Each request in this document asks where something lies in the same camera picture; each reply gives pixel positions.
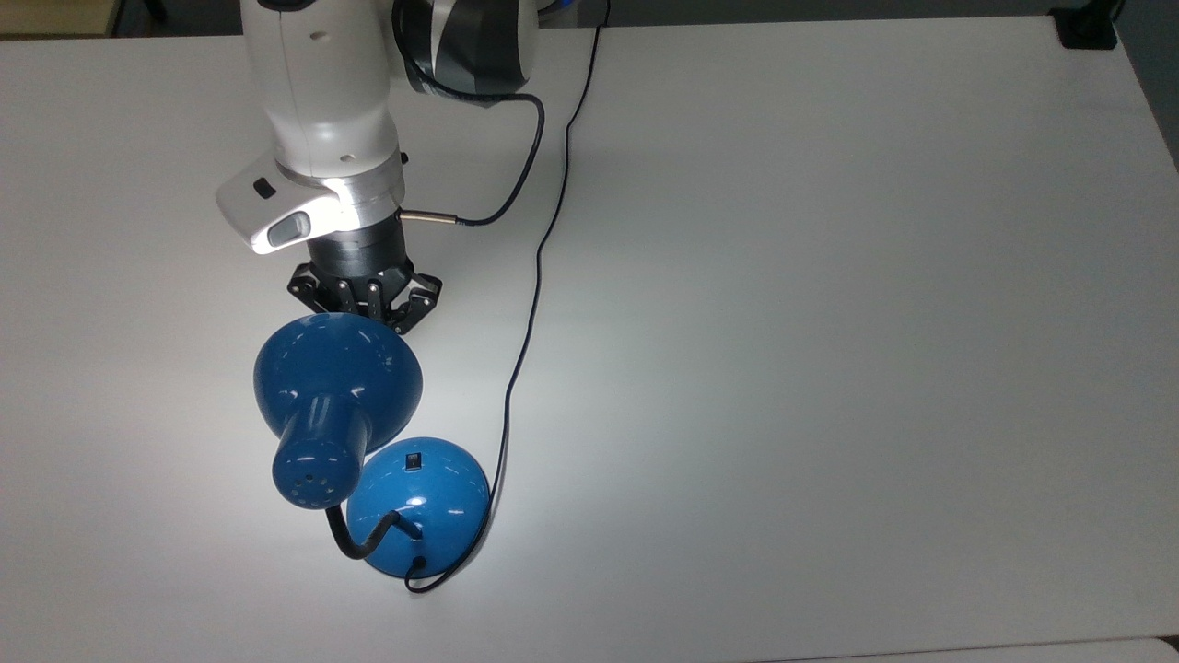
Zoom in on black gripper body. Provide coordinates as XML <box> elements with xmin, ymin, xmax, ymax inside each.
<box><xmin>307</xmin><ymin>219</ymin><xmax>409</xmax><ymax>283</ymax></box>

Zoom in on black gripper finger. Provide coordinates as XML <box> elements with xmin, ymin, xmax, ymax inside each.
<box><xmin>370</xmin><ymin>269</ymin><xmax>443</xmax><ymax>334</ymax></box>
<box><xmin>287</xmin><ymin>262</ymin><xmax>371</xmax><ymax>320</ymax></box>

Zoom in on blue desk lamp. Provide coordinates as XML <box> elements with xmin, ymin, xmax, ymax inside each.
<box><xmin>253</xmin><ymin>312</ymin><xmax>492</xmax><ymax>580</ymax></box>

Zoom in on wooden furniture piece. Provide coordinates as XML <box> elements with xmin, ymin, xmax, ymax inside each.
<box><xmin>0</xmin><ymin>0</ymin><xmax>125</xmax><ymax>39</ymax></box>

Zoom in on black table clamp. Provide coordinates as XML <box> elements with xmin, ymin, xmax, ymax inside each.
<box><xmin>1050</xmin><ymin>0</ymin><xmax>1121</xmax><ymax>51</ymax></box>

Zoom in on black lamp power cable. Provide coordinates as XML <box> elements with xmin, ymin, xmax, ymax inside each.
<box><xmin>403</xmin><ymin>0</ymin><xmax>612</xmax><ymax>595</ymax></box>

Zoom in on black robot wrist cable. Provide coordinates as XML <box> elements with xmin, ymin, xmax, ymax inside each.
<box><xmin>391</xmin><ymin>0</ymin><xmax>546</xmax><ymax>228</ymax></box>

